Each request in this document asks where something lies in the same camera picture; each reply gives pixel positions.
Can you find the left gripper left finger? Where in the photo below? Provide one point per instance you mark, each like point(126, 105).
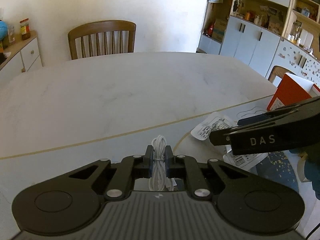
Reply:
point(148, 162)

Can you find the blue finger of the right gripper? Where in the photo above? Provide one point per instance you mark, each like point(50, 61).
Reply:
point(252, 119)

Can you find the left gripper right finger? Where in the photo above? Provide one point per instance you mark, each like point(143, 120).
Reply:
point(169, 161)

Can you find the white printed snack packet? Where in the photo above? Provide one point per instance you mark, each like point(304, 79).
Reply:
point(214, 131)

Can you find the red and white cardboard box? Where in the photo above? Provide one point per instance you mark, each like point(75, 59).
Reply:
point(292, 89)

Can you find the wooden chair at right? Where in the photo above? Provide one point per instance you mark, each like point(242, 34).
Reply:
point(277, 73)

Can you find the grey hallway cabinet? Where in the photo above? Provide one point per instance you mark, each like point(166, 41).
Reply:
point(265, 33)

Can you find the cardboard box in cabinet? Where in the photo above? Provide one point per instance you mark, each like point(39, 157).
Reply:
point(219, 29)

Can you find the wooden chair behind table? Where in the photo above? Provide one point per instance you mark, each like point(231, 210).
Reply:
point(102, 38)

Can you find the white drawer cabinet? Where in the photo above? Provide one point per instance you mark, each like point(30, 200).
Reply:
point(21, 56)

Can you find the red-lidded sauce jar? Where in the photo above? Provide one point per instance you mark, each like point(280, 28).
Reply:
point(24, 29)

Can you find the blue globe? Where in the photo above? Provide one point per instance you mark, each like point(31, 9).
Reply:
point(3, 30)

